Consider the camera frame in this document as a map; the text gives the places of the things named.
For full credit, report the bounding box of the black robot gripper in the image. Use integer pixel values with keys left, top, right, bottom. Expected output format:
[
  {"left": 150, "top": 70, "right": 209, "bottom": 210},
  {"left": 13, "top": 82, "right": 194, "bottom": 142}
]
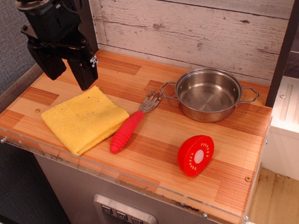
[{"left": 15, "top": 0, "right": 98, "bottom": 91}]

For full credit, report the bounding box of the stainless steel pot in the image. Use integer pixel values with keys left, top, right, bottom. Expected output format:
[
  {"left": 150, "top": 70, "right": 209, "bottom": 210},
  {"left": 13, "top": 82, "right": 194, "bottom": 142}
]
[{"left": 160, "top": 68, "right": 259, "bottom": 123}]

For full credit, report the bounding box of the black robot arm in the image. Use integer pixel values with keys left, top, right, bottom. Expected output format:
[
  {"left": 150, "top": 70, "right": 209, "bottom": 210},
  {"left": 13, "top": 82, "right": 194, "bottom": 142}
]
[{"left": 15, "top": 0, "right": 98, "bottom": 91}]

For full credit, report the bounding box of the yellow folded cloth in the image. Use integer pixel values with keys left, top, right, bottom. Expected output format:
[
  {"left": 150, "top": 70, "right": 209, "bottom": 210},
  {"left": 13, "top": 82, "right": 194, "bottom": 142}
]
[{"left": 41, "top": 86, "right": 129, "bottom": 156}]

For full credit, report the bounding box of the clear acrylic front guard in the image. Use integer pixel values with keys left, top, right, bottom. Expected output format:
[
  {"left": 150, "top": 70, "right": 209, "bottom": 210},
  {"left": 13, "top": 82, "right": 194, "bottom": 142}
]
[{"left": 0, "top": 104, "right": 271, "bottom": 224}]

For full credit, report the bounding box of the silver dispenser button panel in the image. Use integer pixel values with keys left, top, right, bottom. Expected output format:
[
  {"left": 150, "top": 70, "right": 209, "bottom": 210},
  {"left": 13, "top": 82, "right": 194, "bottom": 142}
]
[{"left": 93, "top": 194, "right": 157, "bottom": 224}]

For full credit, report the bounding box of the red toy tomato half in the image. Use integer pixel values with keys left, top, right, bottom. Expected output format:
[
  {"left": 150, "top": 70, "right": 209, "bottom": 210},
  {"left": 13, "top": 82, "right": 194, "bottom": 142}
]
[{"left": 177, "top": 135, "right": 215, "bottom": 177}]

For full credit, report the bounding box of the red handled metal fork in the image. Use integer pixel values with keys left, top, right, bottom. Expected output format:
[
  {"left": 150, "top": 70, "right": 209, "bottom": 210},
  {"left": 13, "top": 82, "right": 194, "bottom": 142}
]
[{"left": 110, "top": 91, "right": 163, "bottom": 154}]

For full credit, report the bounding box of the dark right shelf post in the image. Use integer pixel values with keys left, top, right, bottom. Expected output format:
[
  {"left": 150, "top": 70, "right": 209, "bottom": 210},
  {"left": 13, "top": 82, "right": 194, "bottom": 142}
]
[{"left": 265, "top": 0, "right": 299, "bottom": 107}]

